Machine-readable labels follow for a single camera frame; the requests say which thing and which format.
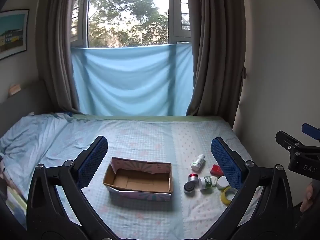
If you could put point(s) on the light blue crumpled blanket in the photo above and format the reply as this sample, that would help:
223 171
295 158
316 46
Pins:
32 135

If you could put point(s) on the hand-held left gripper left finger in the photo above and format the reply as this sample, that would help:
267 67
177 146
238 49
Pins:
92 163

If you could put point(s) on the yellow tape roll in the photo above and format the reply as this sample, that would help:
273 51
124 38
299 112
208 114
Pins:
228 195

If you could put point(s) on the green patterned quilt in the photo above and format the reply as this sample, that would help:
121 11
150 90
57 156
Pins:
13 200

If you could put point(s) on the cardboard box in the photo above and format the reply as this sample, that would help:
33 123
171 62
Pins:
138 180

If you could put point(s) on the brown curtain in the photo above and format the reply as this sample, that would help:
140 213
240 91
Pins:
60 50
215 55

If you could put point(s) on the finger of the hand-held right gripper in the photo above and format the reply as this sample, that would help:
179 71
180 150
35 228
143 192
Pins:
287 141
311 130

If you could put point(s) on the person's right hand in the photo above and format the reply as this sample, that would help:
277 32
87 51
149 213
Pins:
307 197

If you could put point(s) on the white bottle with green label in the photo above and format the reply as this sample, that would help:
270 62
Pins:
206 182

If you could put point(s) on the white round jar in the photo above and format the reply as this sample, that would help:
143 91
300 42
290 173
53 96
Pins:
222 182

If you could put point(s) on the framed wall picture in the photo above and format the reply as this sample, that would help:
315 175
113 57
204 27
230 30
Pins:
12 33

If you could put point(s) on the dark cloth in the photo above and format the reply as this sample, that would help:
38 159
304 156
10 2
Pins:
308 226

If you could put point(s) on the light blue hanging cloth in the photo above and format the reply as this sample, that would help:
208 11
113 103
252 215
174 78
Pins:
132 80

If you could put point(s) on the silver jar with red top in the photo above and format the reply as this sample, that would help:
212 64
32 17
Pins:
193 178

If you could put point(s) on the small tan object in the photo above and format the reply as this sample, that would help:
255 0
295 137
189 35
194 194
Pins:
14 90

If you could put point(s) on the grey headboard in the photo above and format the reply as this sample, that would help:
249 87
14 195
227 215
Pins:
30 100

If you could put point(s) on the window frame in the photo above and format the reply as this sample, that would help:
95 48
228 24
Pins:
178 12

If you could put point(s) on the tall white pill bottle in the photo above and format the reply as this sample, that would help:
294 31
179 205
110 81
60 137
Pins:
198 162

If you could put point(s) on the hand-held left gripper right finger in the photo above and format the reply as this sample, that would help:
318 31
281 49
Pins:
226 163

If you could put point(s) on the red carton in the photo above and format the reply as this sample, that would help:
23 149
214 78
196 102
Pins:
216 170

